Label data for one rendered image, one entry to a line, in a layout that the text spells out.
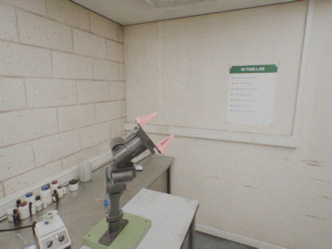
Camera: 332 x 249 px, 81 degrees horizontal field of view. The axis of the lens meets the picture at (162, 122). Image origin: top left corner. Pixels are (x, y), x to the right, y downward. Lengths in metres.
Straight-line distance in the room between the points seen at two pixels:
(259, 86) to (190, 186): 1.36
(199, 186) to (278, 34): 1.75
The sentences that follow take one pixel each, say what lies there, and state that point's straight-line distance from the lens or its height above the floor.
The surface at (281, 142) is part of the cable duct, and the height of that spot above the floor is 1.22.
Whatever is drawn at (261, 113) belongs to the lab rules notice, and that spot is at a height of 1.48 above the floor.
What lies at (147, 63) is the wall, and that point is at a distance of 2.41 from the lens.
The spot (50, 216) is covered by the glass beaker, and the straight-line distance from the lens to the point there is 1.35.
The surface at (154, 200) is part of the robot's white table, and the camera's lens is 1.58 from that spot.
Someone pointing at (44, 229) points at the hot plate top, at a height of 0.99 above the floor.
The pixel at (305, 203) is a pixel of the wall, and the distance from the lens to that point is 2.47.
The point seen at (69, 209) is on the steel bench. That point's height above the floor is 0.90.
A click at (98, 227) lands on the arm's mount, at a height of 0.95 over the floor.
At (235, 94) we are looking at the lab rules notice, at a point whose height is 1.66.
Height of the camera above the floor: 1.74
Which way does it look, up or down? 10 degrees down
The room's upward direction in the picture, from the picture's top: straight up
